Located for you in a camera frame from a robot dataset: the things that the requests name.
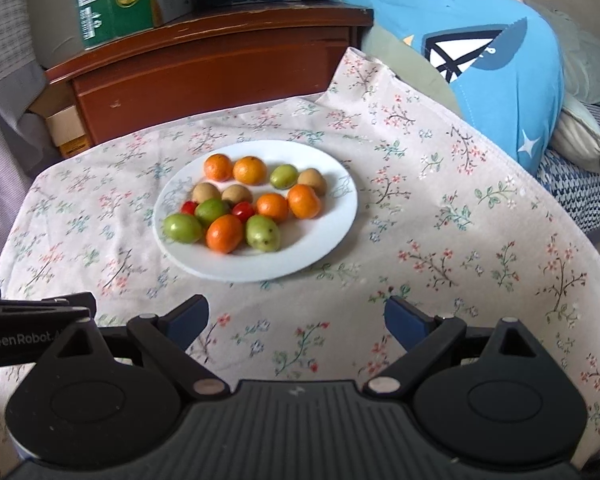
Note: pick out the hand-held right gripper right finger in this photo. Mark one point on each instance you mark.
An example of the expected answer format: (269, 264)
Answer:
(405, 322)

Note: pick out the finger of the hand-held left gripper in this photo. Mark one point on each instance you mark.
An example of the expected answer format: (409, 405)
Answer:
(55, 308)

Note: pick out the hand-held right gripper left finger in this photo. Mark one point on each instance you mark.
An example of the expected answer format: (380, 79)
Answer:
(187, 320)

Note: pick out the small orange mandarin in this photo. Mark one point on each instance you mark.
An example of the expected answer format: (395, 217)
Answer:
(250, 170)
(272, 207)
(218, 167)
(304, 201)
(225, 233)

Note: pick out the red cherry tomato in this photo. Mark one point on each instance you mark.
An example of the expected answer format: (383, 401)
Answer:
(243, 211)
(189, 207)

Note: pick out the white round plate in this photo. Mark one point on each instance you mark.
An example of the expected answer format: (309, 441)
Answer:
(305, 250)

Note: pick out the brown longan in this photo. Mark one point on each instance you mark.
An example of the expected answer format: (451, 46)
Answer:
(206, 193)
(312, 181)
(237, 193)

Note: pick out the floral tablecloth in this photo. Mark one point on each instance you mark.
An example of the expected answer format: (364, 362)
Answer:
(430, 240)

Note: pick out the purple waffle cloth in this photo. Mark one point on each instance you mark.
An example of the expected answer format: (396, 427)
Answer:
(0, 185)

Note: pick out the open brown cardboard box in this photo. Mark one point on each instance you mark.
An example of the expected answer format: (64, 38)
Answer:
(65, 127)

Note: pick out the blue patterned bedsheet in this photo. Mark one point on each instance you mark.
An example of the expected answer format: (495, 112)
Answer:
(570, 195)

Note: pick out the grey garment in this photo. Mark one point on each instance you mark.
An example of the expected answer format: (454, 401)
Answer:
(25, 90)

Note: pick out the blue plush pillow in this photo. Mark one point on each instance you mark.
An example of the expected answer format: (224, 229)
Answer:
(505, 100)

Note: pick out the red-brown wooden nightstand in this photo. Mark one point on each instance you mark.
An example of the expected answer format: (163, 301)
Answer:
(205, 75)

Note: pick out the grey-green cushion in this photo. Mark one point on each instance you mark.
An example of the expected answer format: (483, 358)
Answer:
(405, 70)

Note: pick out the white pillow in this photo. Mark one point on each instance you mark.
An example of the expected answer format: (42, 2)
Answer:
(580, 135)

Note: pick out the green cardboard box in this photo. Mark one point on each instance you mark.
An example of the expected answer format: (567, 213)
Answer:
(125, 0)

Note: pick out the pale green pillow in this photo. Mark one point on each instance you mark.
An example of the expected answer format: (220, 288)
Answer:
(585, 60)

